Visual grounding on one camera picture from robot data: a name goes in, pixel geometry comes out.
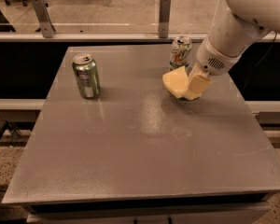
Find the green soda can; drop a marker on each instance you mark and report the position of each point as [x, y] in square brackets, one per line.
[86, 73]

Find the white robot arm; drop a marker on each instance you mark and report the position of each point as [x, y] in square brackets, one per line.
[236, 26]

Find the metal glass bracket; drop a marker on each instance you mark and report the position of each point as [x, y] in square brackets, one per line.
[45, 24]
[164, 17]

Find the left metal glass bracket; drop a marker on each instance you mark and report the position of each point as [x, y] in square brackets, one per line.
[45, 24]

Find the middle metal glass bracket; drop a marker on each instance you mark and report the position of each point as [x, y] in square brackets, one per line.
[164, 17]

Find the glass barrier panel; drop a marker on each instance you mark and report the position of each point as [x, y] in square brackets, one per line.
[129, 16]

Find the white 7up can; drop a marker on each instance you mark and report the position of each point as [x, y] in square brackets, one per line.
[180, 52]

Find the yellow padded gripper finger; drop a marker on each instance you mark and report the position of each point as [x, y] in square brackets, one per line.
[190, 95]
[198, 83]

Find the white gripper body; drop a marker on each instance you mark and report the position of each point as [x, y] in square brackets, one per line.
[212, 60]

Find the yellow wavy sponge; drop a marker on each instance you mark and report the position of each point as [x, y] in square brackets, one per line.
[175, 81]

